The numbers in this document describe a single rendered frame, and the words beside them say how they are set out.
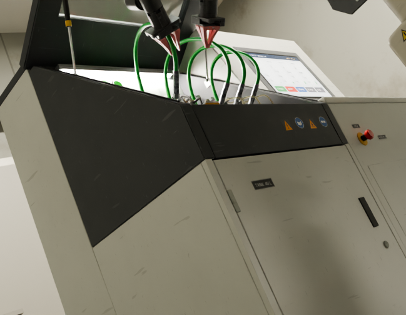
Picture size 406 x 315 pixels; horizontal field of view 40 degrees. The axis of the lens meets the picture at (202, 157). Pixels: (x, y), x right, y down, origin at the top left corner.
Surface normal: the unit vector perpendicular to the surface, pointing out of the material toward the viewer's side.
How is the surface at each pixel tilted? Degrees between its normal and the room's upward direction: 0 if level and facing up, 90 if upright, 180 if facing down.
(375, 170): 90
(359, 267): 90
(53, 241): 90
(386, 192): 90
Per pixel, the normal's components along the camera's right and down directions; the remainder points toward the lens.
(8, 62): 0.48, -0.46
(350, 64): -0.79, 0.15
